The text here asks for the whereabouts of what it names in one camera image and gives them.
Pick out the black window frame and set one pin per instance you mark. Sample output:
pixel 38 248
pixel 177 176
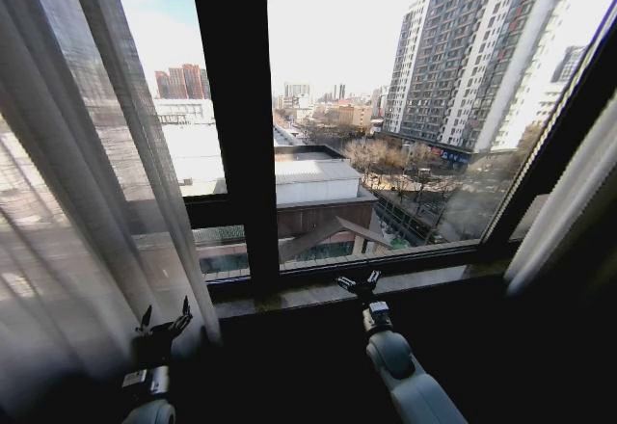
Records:
pixel 241 106

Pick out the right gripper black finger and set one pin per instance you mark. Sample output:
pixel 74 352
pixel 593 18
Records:
pixel 347 283
pixel 373 278

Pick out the narrow sheer white curtain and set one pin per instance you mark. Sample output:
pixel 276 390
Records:
pixel 559 202

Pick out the dark stone window sill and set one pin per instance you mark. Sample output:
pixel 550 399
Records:
pixel 414 282

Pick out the tall grey apartment tower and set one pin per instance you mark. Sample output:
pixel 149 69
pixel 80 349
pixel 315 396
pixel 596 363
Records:
pixel 463 58

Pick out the low white-roofed building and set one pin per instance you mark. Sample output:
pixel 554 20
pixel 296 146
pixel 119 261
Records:
pixel 318 180

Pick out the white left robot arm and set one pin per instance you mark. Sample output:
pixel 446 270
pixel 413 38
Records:
pixel 153 412

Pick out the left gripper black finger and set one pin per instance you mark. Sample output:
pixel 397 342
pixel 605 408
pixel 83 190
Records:
pixel 181 319
pixel 145 319

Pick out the red brick high-rise buildings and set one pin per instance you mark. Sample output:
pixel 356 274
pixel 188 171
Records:
pixel 185 81

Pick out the wide sheer white curtain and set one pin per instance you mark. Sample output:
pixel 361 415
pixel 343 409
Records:
pixel 72 193

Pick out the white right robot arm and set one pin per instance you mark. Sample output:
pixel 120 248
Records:
pixel 410 380

